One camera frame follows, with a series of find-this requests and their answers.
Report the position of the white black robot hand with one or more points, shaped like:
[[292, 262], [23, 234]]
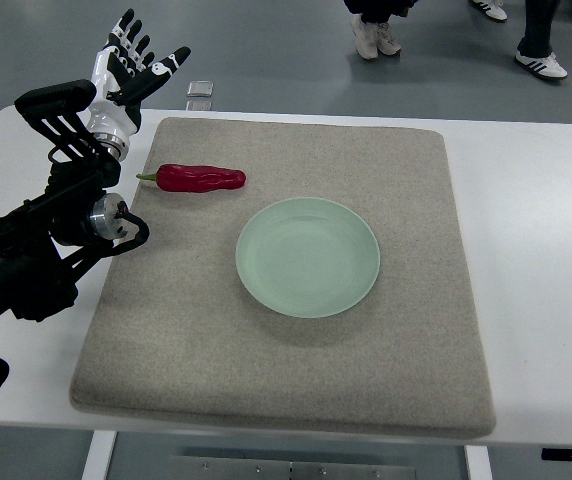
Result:
[[125, 73]]

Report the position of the red chili pepper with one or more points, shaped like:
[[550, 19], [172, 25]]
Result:
[[179, 178]]

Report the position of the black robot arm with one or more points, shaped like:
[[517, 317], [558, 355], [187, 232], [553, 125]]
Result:
[[47, 244]]

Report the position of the pale green plate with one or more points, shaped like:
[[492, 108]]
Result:
[[307, 257]]

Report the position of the clear floor socket cover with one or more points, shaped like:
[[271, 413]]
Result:
[[200, 88]]

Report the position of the white sneaker right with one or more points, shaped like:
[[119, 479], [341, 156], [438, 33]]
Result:
[[386, 42]]

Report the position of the beige felt mat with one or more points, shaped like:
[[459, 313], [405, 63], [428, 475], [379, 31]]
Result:
[[176, 336]]

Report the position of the white table leg left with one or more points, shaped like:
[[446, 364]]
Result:
[[99, 455]]

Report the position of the white table leg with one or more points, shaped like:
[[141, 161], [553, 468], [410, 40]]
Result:
[[478, 463], [99, 455]]

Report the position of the far white striped sneaker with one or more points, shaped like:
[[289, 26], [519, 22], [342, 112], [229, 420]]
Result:
[[492, 9]]

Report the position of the dark trouser leg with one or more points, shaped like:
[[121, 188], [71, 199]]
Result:
[[535, 42]]

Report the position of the white black striped sneaker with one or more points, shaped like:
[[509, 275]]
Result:
[[546, 68]]

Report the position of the white table leg right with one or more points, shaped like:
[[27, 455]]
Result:
[[478, 463]]

